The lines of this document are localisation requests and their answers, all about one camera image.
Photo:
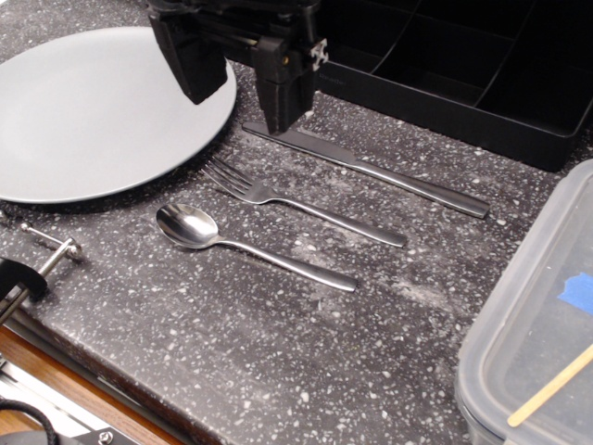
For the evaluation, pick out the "silver metal knife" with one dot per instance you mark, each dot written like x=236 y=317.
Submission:
x=323 y=149

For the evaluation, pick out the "clear plastic container lid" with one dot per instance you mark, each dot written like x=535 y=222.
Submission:
x=525 y=335

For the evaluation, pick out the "black cutlery organizer tray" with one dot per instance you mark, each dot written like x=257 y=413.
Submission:
x=513 y=77

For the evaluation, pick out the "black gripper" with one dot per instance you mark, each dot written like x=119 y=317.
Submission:
x=192 y=35

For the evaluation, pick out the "wooden stick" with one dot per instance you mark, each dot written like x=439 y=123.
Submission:
x=551 y=388

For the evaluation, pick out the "blue tape piece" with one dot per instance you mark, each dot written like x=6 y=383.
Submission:
x=578 y=291

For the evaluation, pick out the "metal rail with screw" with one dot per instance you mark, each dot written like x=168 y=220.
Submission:
x=71 y=423

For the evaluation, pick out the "silver metal spoon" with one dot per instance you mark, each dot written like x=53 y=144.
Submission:
x=190 y=227

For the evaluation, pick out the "metal clamp with black knob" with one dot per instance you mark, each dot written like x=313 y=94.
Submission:
x=20 y=281

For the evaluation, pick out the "silver metal fork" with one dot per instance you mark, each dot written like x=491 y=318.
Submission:
x=253 y=191

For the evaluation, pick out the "grey round plate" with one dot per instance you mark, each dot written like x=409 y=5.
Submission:
x=96 y=113

